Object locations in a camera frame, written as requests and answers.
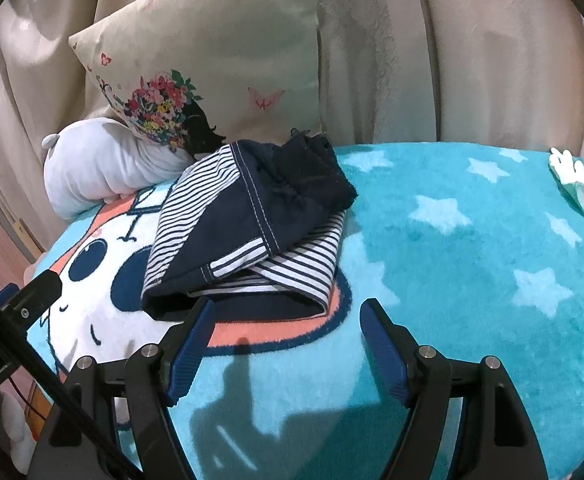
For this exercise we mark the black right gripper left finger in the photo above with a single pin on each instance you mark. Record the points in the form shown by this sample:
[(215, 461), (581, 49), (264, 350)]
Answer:
[(151, 381)]

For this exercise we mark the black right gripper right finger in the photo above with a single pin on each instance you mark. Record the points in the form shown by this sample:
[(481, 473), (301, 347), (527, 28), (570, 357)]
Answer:
[(463, 418)]

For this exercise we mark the navy striped child pants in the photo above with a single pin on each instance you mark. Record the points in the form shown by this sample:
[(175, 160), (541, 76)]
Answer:
[(256, 228)]

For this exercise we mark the turquoise cartoon star blanket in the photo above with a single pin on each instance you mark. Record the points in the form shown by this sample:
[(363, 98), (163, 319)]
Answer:
[(476, 250)]

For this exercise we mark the white plush pillow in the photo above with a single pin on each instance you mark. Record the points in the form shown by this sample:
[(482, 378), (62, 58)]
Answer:
[(99, 160)]

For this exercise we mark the white plush toy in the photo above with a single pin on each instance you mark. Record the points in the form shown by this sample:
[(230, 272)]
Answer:
[(569, 172)]

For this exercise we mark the beige floral pillow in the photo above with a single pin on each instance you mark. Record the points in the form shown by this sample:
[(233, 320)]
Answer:
[(198, 73)]

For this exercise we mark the beige curtain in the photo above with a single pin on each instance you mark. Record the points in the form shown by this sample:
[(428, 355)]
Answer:
[(498, 72)]

